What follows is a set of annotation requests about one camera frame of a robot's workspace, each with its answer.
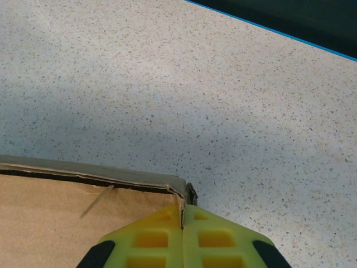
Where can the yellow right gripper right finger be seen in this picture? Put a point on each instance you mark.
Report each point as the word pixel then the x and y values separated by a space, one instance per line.
pixel 237 245

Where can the brown cardboard paper box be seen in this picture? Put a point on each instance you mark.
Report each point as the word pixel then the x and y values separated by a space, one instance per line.
pixel 55 223

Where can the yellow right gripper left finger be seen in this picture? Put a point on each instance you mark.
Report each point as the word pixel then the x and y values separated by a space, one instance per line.
pixel 145 245

